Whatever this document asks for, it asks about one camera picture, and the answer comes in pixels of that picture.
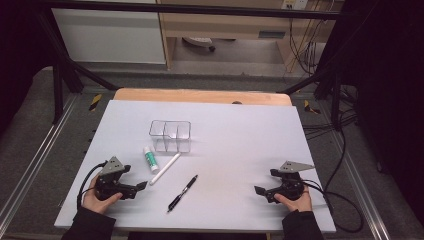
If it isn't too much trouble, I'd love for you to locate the black curtain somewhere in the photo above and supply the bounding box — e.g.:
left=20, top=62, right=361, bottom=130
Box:
left=333, top=0, right=424, bottom=221
left=0, top=0, right=56, bottom=138

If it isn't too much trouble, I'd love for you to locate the black pen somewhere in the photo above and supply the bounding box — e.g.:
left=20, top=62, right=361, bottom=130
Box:
left=166, top=174, right=199, bottom=214

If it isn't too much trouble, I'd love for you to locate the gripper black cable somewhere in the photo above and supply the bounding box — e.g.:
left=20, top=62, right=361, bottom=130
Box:
left=301, top=179, right=365, bottom=234
left=76, top=160, right=109, bottom=210

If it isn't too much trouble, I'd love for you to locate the hanging cable bundle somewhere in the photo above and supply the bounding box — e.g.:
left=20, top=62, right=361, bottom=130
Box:
left=287, top=16, right=331, bottom=77

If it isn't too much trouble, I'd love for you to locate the person's left hand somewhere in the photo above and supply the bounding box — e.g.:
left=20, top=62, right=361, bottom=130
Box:
left=82, top=174, right=124, bottom=215

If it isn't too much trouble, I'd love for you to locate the black metal stand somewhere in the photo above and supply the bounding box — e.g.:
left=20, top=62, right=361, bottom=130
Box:
left=279, top=19, right=354, bottom=131
left=34, top=13, right=119, bottom=125

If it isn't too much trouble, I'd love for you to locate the white green glue stick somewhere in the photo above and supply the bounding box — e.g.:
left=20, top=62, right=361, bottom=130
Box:
left=142, top=145, right=160, bottom=174

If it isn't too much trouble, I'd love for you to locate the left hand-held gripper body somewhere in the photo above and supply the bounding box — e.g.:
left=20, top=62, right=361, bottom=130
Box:
left=94, top=155, right=138, bottom=201

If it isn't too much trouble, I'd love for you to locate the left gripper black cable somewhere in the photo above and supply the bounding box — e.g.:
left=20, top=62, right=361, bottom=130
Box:
left=76, top=160, right=109, bottom=210

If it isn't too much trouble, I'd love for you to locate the black metal frame bar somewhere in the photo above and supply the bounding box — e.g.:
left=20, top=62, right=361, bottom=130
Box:
left=41, top=0, right=343, bottom=20

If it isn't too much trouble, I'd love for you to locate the aluminium floor rail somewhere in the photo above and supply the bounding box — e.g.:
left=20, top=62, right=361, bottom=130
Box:
left=318, top=99, right=392, bottom=240
left=0, top=94, right=80, bottom=228

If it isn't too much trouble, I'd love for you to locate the white power outlet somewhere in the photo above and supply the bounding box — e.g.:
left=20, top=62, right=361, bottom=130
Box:
left=281, top=0, right=310, bottom=11

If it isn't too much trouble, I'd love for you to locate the white cabinet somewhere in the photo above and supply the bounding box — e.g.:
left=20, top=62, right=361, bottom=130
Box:
left=51, top=0, right=167, bottom=65

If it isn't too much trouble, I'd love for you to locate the clear plastic organizer box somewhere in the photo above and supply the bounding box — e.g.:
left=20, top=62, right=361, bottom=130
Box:
left=148, top=119, right=192, bottom=154

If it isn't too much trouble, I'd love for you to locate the wooden desk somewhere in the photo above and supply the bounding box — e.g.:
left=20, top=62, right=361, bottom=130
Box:
left=156, top=0, right=345, bottom=72

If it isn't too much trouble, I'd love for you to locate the grey chair base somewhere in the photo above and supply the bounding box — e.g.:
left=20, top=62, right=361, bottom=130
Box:
left=182, top=36, right=217, bottom=53

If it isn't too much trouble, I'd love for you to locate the person's right hand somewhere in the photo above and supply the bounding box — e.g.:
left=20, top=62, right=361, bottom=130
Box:
left=273, top=185, right=313, bottom=214

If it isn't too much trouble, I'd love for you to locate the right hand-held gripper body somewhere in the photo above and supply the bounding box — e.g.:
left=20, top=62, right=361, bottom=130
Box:
left=265, top=160, right=316, bottom=204

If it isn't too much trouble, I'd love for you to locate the yellow black tape strip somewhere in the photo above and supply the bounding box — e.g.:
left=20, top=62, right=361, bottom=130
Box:
left=88, top=93, right=103, bottom=112
left=302, top=99, right=322, bottom=115

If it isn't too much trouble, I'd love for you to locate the floor cable bundle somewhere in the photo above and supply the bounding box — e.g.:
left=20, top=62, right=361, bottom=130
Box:
left=301, top=84, right=360, bottom=141

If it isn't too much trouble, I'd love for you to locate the wooden table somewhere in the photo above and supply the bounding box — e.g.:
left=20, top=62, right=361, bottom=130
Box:
left=112, top=87, right=294, bottom=107

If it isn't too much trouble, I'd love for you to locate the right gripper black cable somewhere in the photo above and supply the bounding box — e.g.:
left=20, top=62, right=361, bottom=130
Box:
left=301, top=179, right=365, bottom=234

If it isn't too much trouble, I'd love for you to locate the white pen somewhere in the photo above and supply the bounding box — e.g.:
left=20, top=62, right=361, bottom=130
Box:
left=148, top=152, right=182, bottom=187

